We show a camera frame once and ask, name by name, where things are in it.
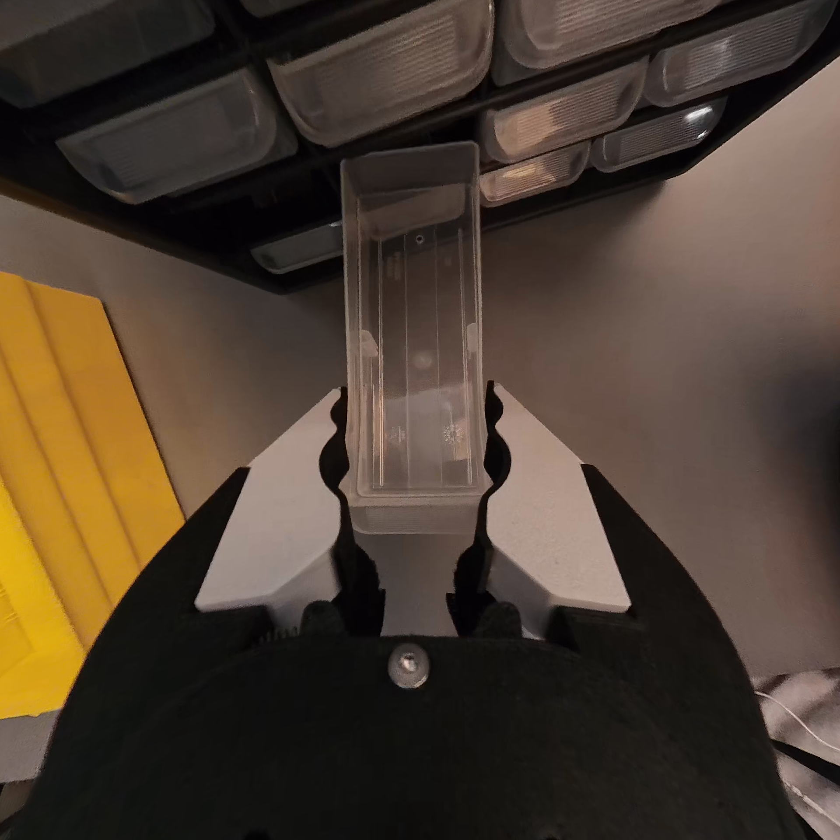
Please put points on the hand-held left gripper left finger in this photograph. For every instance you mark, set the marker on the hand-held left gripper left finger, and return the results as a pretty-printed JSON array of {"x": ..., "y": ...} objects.
[{"x": 282, "y": 525}]

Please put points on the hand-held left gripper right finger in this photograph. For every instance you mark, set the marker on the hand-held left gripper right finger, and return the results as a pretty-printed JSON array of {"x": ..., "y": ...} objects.
[{"x": 551, "y": 525}]

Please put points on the yellow plastic bin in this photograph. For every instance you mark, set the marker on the yellow plastic bin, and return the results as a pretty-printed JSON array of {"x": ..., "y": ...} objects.
[{"x": 65, "y": 459}]

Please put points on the clear plastic drawer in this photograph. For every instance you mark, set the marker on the clear plastic drawer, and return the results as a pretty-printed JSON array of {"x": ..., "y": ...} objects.
[{"x": 413, "y": 328}]

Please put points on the black drawer cabinet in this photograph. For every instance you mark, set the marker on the black drawer cabinet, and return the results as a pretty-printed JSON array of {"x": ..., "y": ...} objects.
[{"x": 216, "y": 243}]

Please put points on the rows of clear drawers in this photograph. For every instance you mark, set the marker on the rows of clear drawers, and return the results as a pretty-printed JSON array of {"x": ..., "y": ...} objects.
[{"x": 387, "y": 72}]

